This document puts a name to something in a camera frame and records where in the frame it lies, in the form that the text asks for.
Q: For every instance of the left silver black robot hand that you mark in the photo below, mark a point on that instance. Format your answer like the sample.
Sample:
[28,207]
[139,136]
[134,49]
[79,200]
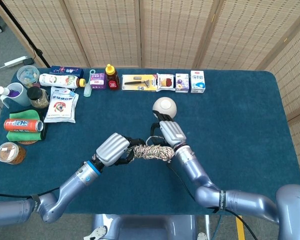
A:
[112,148]

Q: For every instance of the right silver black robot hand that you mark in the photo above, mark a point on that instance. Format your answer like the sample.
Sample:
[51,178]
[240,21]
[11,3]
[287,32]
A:
[172,131]

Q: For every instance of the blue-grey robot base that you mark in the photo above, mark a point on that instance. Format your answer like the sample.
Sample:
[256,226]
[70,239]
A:
[145,227]

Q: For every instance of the small white bowl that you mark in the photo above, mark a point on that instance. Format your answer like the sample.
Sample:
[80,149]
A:
[166,105]

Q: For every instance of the small purple white carton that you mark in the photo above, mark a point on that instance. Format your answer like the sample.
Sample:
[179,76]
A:
[182,83]

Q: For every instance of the white snack packet red print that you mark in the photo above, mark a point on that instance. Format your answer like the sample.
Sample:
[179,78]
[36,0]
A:
[165,82]

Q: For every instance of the white blue milk carton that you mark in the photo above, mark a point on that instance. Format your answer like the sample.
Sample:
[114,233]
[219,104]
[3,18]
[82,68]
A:
[197,82]

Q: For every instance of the razor on yellow blister card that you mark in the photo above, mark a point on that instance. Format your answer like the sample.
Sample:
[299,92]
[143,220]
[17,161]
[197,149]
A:
[138,83]

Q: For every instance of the white printed plastic bag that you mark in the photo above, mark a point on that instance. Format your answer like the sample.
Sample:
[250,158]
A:
[61,106]

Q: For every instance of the small purple box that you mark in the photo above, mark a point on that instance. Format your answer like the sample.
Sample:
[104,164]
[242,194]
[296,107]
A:
[98,81]

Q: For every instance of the black tray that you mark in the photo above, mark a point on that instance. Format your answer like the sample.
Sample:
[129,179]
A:
[44,133]

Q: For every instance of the bear-shaped honey bottle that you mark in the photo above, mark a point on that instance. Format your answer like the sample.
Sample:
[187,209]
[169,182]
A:
[112,78]

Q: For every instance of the blue carpet table mat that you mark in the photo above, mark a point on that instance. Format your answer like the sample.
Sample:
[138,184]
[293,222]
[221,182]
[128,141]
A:
[240,150]

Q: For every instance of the brown woven coaster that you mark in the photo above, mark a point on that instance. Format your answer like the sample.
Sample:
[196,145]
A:
[27,142]

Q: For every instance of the white drink bottle yellow cap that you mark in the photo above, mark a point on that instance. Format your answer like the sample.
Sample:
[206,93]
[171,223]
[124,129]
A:
[57,80]

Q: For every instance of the glass jar black lid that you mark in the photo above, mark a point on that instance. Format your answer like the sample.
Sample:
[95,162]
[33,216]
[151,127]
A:
[38,98]

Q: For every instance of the dark blue toothpaste box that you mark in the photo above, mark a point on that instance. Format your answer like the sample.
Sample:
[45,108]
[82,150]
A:
[66,71]

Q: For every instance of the orange Arctic Ocean can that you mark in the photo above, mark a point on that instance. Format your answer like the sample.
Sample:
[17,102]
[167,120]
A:
[21,125]

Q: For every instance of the green folded cloth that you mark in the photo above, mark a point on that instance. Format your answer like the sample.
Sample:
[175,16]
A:
[22,114]

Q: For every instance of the bamboo folding screen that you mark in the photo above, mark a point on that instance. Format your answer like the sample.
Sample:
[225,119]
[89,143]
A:
[170,32]

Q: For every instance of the grey mug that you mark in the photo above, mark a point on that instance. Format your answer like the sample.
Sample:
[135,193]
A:
[22,98]

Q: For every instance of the clear lidded jar brown contents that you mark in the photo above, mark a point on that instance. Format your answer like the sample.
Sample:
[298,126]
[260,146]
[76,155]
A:
[8,152]

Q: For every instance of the clear plastic cup with bits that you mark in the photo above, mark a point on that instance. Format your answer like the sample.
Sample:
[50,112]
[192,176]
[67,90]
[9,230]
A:
[27,75]

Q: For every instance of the black power adapter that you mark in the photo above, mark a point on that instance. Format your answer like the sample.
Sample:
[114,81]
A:
[28,61]

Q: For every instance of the small white bottle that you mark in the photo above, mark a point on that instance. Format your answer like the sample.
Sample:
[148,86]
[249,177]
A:
[2,90]

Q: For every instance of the white power strip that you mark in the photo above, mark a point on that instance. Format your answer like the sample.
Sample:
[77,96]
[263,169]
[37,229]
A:
[15,61]

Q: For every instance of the black tripod stand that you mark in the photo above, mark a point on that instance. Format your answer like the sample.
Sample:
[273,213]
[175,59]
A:
[27,40]

